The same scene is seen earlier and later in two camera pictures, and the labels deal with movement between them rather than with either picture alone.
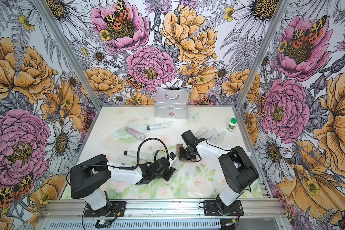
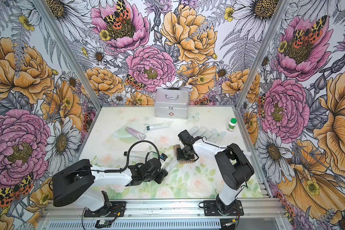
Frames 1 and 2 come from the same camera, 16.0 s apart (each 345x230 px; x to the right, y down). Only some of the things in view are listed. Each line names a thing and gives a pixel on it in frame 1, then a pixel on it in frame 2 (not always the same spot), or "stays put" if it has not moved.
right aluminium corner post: (281, 7) stays put
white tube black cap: (177, 163) to (194, 130)
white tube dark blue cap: (213, 138) to (208, 134)
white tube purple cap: (203, 132) stays put
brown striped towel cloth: (177, 148) stays put
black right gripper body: (186, 154) stays put
